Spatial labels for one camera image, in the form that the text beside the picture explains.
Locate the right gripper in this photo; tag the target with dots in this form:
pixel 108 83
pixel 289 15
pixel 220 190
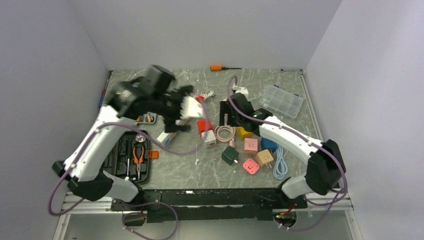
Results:
pixel 225 108

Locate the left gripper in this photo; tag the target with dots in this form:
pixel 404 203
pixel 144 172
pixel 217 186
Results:
pixel 170 125

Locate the yellow cube adapter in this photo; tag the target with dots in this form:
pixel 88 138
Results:
pixel 242 133

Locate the grey tool tray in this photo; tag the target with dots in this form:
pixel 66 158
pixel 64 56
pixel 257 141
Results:
pixel 148 118

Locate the pink cube adapter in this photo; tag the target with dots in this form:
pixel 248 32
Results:
pixel 250 146

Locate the white cube adapter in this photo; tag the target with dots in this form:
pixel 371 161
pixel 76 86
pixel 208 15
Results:
pixel 209 138

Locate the red cube adapter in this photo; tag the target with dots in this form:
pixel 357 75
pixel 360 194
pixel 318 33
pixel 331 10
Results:
pixel 204 126

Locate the green cube adapter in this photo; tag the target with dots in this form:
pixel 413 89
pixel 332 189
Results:
pixel 230 155

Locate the dark blue cube adapter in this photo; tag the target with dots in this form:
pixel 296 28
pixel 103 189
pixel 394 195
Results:
pixel 266 144

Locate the clear plastic screw box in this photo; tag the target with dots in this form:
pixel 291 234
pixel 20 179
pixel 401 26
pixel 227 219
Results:
pixel 280 101

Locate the white power strip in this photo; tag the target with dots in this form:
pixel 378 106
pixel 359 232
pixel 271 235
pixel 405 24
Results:
pixel 165 138

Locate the tan cube adapter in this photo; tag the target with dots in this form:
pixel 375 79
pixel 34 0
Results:
pixel 264 158

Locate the small pink plug adapter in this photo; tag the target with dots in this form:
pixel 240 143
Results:
pixel 251 166

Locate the black tool case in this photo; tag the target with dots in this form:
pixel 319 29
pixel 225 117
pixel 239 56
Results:
pixel 120 162

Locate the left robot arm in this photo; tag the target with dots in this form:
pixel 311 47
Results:
pixel 82 169

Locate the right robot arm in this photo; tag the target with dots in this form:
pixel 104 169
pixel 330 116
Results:
pixel 323 159

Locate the blue red pen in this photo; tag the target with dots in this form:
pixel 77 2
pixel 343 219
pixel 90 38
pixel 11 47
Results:
pixel 103 93

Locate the orange pliers in case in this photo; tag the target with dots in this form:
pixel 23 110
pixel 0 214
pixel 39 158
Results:
pixel 138 152

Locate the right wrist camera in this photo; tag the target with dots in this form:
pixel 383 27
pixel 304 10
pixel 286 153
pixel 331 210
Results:
pixel 242 90

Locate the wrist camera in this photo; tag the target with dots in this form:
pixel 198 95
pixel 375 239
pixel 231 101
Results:
pixel 242 90
pixel 191 108

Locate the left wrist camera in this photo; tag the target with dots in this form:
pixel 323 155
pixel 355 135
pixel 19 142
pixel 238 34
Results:
pixel 191 108

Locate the orange handled screwdriver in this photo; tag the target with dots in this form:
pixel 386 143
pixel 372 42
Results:
pixel 218 68

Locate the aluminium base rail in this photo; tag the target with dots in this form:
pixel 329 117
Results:
pixel 212 204

